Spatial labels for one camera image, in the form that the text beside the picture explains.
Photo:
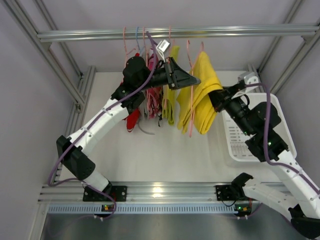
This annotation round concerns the red trousers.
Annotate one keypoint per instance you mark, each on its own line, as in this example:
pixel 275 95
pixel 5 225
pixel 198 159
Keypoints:
pixel 132 119

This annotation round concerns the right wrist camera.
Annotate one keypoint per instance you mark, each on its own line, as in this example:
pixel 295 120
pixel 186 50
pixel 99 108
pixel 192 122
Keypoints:
pixel 248 82

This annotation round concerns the white plastic basket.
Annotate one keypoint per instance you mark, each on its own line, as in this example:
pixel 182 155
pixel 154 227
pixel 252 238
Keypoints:
pixel 237 153

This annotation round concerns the grey trousers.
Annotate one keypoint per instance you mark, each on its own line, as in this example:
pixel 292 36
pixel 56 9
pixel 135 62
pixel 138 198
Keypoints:
pixel 144 114

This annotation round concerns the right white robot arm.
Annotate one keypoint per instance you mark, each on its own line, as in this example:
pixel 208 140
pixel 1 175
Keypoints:
pixel 302 206

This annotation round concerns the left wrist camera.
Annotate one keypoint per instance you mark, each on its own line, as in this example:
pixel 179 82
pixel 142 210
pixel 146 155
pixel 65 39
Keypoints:
pixel 162 47

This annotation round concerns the pink hanger of camouflage trousers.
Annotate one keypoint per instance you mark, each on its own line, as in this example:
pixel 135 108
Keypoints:
pixel 147 49

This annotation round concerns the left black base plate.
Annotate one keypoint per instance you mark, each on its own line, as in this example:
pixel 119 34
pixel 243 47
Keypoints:
pixel 117 193

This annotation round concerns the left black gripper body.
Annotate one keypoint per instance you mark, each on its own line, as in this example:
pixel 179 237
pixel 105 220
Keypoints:
pixel 172 77

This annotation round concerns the blue hanger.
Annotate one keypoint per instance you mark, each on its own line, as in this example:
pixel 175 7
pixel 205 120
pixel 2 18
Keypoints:
pixel 140 48

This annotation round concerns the yellow trousers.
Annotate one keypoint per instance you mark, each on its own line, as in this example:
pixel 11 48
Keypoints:
pixel 204 113

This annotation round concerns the grey slotted cable duct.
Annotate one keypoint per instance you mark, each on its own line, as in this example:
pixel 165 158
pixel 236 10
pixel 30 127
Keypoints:
pixel 157 208

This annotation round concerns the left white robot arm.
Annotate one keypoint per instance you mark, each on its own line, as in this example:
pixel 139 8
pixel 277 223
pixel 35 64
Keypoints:
pixel 74 150

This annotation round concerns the pink camouflage trousers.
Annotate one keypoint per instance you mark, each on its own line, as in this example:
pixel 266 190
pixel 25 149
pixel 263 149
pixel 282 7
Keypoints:
pixel 153 96

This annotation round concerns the aluminium hanging rail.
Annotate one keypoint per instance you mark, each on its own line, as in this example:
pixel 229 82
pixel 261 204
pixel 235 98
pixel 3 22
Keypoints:
pixel 273 30

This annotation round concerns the pink hanger of red trousers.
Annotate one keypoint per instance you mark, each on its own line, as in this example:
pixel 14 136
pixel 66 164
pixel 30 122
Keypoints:
pixel 125 46

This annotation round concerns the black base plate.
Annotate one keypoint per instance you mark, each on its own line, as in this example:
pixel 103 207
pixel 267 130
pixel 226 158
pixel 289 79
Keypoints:
pixel 117 193
pixel 228 192

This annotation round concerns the left aluminium frame post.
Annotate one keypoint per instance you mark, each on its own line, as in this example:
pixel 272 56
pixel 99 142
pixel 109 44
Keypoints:
pixel 79 92

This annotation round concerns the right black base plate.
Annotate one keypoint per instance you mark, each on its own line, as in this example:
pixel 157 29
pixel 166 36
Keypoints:
pixel 228 192

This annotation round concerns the right aluminium frame post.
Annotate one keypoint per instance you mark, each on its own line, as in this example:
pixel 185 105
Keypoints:
pixel 285 54

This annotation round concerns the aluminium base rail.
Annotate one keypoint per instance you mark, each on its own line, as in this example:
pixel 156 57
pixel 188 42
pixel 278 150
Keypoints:
pixel 138 192

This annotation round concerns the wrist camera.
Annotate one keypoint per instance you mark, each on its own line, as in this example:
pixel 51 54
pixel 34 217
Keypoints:
pixel 248 82
pixel 162 47

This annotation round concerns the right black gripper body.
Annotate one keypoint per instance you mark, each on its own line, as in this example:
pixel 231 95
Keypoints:
pixel 219 99

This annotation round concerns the aluminium frame post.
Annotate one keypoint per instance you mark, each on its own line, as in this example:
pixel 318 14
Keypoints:
pixel 79 92
pixel 285 54

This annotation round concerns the lime green trousers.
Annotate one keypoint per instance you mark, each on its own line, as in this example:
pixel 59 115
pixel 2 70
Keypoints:
pixel 169 96

